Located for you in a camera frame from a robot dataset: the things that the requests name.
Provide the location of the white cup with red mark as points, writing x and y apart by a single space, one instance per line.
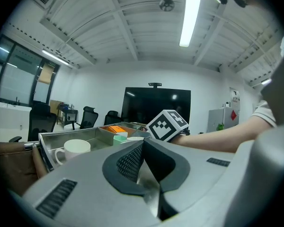
133 139

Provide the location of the person's grey shirt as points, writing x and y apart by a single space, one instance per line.
265 112

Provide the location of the red diamond paper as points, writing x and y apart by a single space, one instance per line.
234 115

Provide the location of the green potted plant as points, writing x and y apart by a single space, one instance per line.
220 127

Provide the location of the silver refrigerator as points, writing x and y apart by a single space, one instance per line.
217 117

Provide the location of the black metal rack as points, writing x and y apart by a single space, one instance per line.
69 111

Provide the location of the brown cardboard box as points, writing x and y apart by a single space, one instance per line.
54 107

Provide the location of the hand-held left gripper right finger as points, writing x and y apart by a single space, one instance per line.
203 174

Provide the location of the brown paper sheet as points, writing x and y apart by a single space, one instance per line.
46 74

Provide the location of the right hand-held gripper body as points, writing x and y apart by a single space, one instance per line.
163 126

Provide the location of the black-framed glass window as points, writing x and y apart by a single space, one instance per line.
19 79

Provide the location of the black webcam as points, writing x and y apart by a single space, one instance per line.
155 84

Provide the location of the large black television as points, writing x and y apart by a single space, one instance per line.
144 103

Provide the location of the long ceiling light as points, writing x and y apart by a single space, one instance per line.
266 81
190 15
54 56

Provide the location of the orange box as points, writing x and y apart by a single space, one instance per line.
113 129

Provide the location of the person's right forearm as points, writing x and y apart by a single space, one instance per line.
215 138

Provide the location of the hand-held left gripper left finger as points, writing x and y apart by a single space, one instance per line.
85 174

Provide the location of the mint green cup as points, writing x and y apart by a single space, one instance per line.
119 141

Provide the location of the black office chair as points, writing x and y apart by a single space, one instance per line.
88 118
41 122
112 118

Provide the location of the white cabinet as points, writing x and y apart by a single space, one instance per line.
11 115

